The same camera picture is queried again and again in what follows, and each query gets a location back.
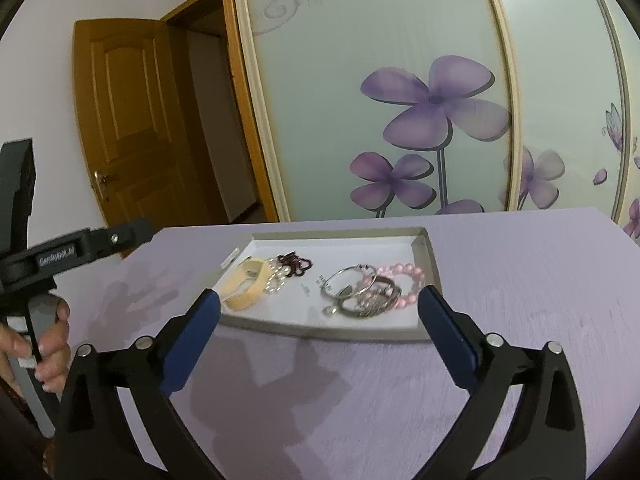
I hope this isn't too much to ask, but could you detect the silver bangle with charms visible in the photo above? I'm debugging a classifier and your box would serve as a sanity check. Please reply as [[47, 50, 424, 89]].
[[322, 282, 403, 320]]

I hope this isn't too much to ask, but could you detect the thin silver bangle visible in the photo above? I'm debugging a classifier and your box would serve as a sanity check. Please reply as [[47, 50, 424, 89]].
[[319, 264, 377, 301]]

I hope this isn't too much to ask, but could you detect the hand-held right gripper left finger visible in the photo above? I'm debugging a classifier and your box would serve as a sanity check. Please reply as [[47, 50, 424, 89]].
[[52, 288, 228, 480]]

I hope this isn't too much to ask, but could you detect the person's left hand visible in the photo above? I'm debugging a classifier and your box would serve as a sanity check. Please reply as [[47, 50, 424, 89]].
[[0, 296, 72, 391]]

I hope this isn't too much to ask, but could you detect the orange wooden door frame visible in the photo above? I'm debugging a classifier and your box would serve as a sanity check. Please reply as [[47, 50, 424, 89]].
[[160, 0, 281, 223]]

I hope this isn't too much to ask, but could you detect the dark red bead bracelet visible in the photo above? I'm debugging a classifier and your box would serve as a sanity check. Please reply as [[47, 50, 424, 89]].
[[276, 251, 313, 277]]

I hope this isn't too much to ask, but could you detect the person's left forearm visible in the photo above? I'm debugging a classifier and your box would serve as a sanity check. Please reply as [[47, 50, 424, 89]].
[[0, 360, 63, 480]]

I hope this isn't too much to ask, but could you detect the brown wooden door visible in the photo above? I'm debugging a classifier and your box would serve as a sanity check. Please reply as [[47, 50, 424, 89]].
[[72, 19, 212, 261]]

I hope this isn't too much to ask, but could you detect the pink bead bracelet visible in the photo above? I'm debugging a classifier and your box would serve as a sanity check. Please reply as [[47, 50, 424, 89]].
[[370, 261, 427, 311]]

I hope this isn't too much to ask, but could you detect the white pearl bracelet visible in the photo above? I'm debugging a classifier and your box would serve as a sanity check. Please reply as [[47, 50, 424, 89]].
[[262, 256, 293, 294]]

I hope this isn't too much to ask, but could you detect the shallow white cardboard tray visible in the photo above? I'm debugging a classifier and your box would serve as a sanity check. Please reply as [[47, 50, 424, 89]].
[[217, 226, 443, 343]]

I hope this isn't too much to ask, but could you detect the sliding door with large flowers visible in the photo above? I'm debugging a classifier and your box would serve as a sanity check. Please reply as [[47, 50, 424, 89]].
[[220, 0, 526, 223]]

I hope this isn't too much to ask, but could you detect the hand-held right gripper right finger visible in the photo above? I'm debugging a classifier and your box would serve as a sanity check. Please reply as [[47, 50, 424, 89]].
[[417, 284, 586, 480]]

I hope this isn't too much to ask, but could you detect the cream strap watch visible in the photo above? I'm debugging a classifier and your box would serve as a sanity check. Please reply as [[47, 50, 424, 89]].
[[220, 256, 273, 312]]

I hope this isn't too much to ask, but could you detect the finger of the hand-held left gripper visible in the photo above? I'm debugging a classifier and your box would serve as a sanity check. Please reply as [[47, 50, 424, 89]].
[[89, 217, 157, 261]]

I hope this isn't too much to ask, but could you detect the metal door handle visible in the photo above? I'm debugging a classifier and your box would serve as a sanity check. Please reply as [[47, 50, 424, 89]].
[[92, 170, 119, 204]]

